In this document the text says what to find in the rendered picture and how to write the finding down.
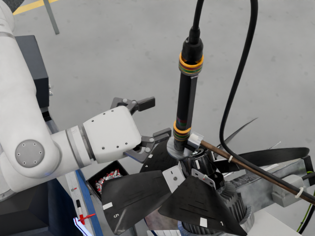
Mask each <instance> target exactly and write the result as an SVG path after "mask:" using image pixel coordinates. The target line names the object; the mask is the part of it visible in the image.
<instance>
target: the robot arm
mask: <svg viewBox="0 0 315 236"><path fill-rule="evenodd" d="M14 29H15V20H14V16H13V13H12V11H11V10H10V8H9V7H8V6H7V4H6V3H5V2H3V1H2V0H0V143H1V146H2V148H3V150H4V152H2V150H1V146H0V202H2V201H4V200H7V199H8V198H11V197H12V196H14V195H15V194H17V193H18V192H21V191H24V190H26V189H29V188H31V187H33V186H36V185H39V184H42V183H44V182H47V181H49V180H52V179H55V178H57V177H60V176H63V175H65V174H67V173H70V172H73V171H75V170H78V169H80V168H83V167H86V166H89V165H91V164H92V162H91V159H93V160H94V161H95V160H96V161H97V163H98V164H99V163H105V162H111V161H115V160H119V159H122V158H125V157H131V158H133V159H134V160H136V161H138V162H139V163H141V164H143V163H145V161H146V160H147V158H148V157H149V155H150V154H151V152H152V150H153V148H154V147H155V144H158V143H160V142H163V141H165V140H168V139H169V138H170V137H171V135H172V130H171V128H166V129H164V130H161V131H159V132H156V133H153V136H152V137H149V136H142V135H140V134H139V131H138V129H137V127H136V125H135V122H134V120H133V118H132V115H133V114H134V113H135V112H136V111H137V110H138V111H144V110H146V109H149V108H152V107H154V106H155V97H154V96H152V97H147V98H145V99H142V100H139V101H136V100H129V99H126V98H124V99H123V98H119V97H115V98H114V99H113V101H112V104H111V107H110V110H108V111H105V112H103V113H101V114H99V115H97V116H95V117H93V118H91V119H89V120H87V121H86V122H84V123H83V126H82V130H80V129H79V127H78V126H74V127H71V128H69V129H66V130H63V131H60V132H58V133H54V134H52V135H50V134H49V131H48V129H47V127H46V124H45V121H44V119H43V116H42V113H41V111H40V108H39V105H38V102H37V98H36V91H37V90H36V86H35V83H34V81H33V78H32V76H31V74H30V71H29V69H28V66H27V64H26V62H25V60H24V57H23V55H22V53H21V50H20V48H19V46H18V44H17V41H16V39H15V37H14V35H13V31H14ZM120 105H121V106H120ZM118 106H119V107H118ZM142 147H145V150H144V151H143V152H142V153H141V154H140V153H139V152H141V150H142Z"/></svg>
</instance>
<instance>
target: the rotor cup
mask: <svg viewBox="0 0 315 236"><path fill-rule="evenodd" d="M196 152H198V153H197V154H194V155H192V154H191V155H190V157H187V158H185V159H182V160H179V161H180V164H181V167H182V172H183V175H184V177H185V179H186V178H187V177H188V176H190V170H191V171H192V169H195V170H197V171H199V172H201V173H202V174H204V175H207V176H208V177H209V178H210V179H212V180H213V181H214V182H215V186H216V190H218V189H219V188H221V187H222V186H223V184H224V183H225V179H224V175H223V174H221V173H220V172H216V170H217V167H216V166H215V164H214V163H213V161H215V160H214V158H213V155H212V151H210V150H209V149H207V148H205V147H203V146H199V148H198V149H196ZM196 160H197V161H198V163H199V166H200V169H198V167H197V165H196Z"/></svg>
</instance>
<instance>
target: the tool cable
mask: <svg viewBox="0 0 315 236"><path fill-rule="evenodd" d="M203 2H204V0H197V4H196V8H195V15H194V21H193V29H194V30H198V28H199V21H200V16H201V11H202V7H203ZM250 4H251V16H250V22H249V28H248V32H247V37H246V41H245V45H244V49H243V52H242V56H241V59H240V63H239V66H238V69H237V73H236V75H235V78H234V82H233V85H232V88H231V92H230V94H229V97H228V101H227V104H226V107H225V111H224V114H223V118H222V121H221V125H220V131H219V139H220V143H221V145H222V147H223V148H224V149H225V150H226V151H227V152H228V153H229V154H230V155H231V157H230V159H229V161H228V162H230V161H231V159H232V157H234V158H236V159H237V160H239V161H240V162H242V163H244V164H245V165H247V166H249V167H251V168H253V169H255V170H256V171H258V172H260V173H262V174H264V175H266V176H268V177H269V178H271V179H273V180H275V181H277V182H279V183H281V184H283V185H284V186H286V187H288V188H290V189H292V190H294V191H296V192H298V194H297V195H295V198H298V197H299V196H300V195H303V196H305V197H307V198H309V199H311V200H313V201H315V196H313V195H311V194H309V193H307V192H305V191H303V188H302V187H300V188H297V187H296V186H294V185H292V184H290V183H288V182H286V181H284V180H282V179H280V178H278V177H277V176H275V175H273V174H270V173H269V172H267V171H265V170H263V169H261V168H259V167H257V166H256V165H254V164H252V163H250V162H249V161H247V160H245V159H243V158H242V157H240V156H239V155H237V154H236V153H235V152H233V151H232V150H231V149H230V148H229V147H228V146H227V145H226V143H225V141H224V128H225V124H226V121H227V117H228V114H229V111H230V108H231V105H232V102H233V99H234V96H235V93H236V90H237V87H238V84H239V82H240V79H241V76H242V73H243V70H244V67H245V64H246V61H247V58H248V54H249V50H250V47H251V44H252V40H253V37H254V33H255V27H256V23H257V16H258V0H250Z"/></svg>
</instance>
